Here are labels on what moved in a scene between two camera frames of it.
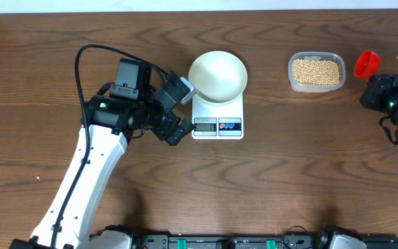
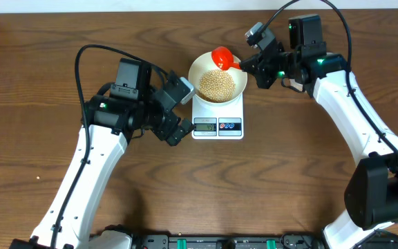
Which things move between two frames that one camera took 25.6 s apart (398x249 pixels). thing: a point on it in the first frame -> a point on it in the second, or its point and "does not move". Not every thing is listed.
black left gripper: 163,131 does not move
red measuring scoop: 367,64 -> 223,58
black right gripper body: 382,95 -> 267,72
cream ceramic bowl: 218,77 does not move
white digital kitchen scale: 224,122 does not move
